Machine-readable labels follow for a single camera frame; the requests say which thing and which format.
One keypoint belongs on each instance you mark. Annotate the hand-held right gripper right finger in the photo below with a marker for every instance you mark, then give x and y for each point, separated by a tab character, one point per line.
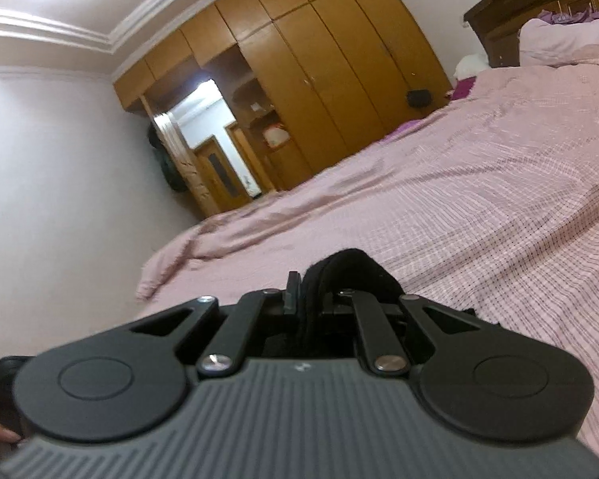
377	329

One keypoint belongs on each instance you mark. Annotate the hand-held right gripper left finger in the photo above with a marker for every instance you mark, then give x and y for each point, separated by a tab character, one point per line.
244	329

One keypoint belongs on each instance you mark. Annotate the black button cardigan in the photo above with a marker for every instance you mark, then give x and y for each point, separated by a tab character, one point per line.
352	269

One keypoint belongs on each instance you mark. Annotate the wooden room door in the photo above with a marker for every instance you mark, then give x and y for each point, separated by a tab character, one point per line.
189	169

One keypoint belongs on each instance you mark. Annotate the pink checked bed cover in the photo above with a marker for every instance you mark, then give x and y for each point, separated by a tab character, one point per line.
479	184

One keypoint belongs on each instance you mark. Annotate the dark hanging coat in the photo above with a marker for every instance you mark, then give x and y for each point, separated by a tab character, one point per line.
164	159

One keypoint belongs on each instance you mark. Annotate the small black bag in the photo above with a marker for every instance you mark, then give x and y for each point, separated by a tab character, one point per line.
419	98

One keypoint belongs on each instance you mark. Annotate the wooden wardrobe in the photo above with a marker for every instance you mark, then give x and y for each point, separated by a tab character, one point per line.
329	60

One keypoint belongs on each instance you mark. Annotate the white pillow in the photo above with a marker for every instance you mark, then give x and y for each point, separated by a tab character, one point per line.
471	66

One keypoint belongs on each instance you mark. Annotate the pale pink pillow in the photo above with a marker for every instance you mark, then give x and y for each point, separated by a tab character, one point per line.
564	40

